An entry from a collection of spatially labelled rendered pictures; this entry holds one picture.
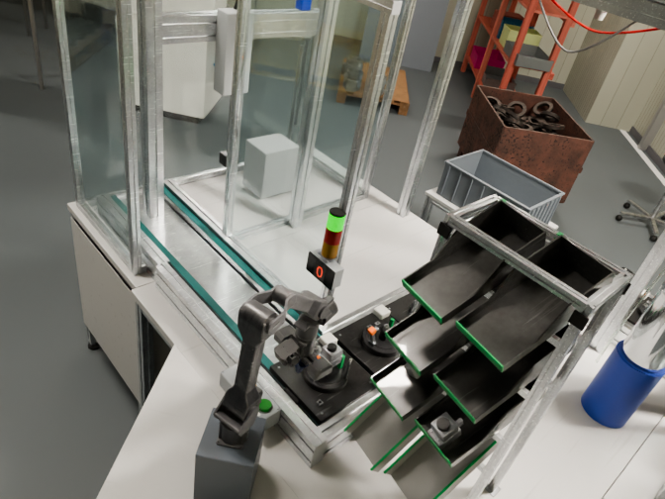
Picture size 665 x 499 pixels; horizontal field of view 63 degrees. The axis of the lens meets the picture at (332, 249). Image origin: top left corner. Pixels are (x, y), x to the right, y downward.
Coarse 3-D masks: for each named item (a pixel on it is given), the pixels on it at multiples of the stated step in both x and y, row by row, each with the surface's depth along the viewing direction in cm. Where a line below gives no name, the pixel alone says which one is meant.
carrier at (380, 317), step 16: (368, 320) 188; (384, 320) 189; (336, 336) 179; (352, 336) 180; (368, 336) 179; (384, 336) 177; (352, 352) 174; (368, 352) 175; (384, 352) 174; (368, 368) 170
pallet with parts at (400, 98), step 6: (402, 72) 699; (402, 78) 679; (396, 84) 656; (402, 84) 660; (396, 90) 639; (402, 90) 642; (396, 96) 622; (402, 96) 626; (408, 96) 631; (396, 102) 614; (402, 102) 611; (408, 102) 613; (402, 108) 615; (408, 108) 615; (402, 114) 619
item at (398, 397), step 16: (384, 368) 136; (400, 368) 138; (432, 368) 136; (384, 384) 136; (400, 384) 135; (416, 384) 134; (432, 384) 133; (400, 400) 132; (416, 400) 131; (400, 416) 128
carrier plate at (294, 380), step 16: (272, 368) 163; (288, 368) 164; (352, 368) 169; (288, 384) 159; (304, 384) 160; (352, 384) 164; (368, 384) 165; (304, 400) 156; (336, 400) 158; (352, 400) 159; (320, 416) 152
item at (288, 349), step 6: (282, 342) 143; (288, 342) 143; (294, 342) 143; (276, 348) 142; (282, 348) 142; (288, 348) 142; (294, 348) 141; (300, 348) 141; (276, 354) 141; (282, 354) 140; (288, 354) 140; (294, 354) 139; (300, 354) 142; (282, 360) 140; (288, 360) 139; (294, 360) 139
